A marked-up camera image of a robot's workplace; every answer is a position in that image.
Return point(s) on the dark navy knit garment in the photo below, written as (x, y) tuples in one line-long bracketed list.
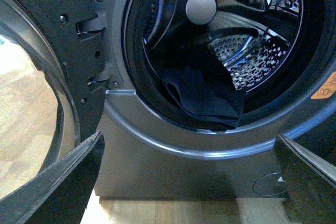
[(202, 87)]

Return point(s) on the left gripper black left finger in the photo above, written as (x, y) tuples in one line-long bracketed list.
[(60, 193)]

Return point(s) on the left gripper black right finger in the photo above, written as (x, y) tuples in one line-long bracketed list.
[(310, 181)]

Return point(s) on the orange warning sticker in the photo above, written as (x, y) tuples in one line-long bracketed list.
[(327, 89)]

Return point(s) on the grey front-load washing machine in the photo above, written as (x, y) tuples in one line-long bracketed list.
[(280, 52)]

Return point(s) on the washing machine round door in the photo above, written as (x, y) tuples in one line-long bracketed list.
[(51, 53)]

